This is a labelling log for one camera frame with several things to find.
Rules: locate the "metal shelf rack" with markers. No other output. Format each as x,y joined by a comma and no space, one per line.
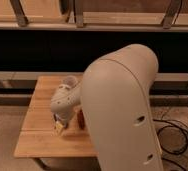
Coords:
95,15

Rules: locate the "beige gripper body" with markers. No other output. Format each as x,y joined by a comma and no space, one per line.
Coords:
59,127

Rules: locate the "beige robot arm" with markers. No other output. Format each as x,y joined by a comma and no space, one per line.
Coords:
114,96

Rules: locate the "wooden table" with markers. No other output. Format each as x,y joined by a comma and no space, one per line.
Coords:
38,137

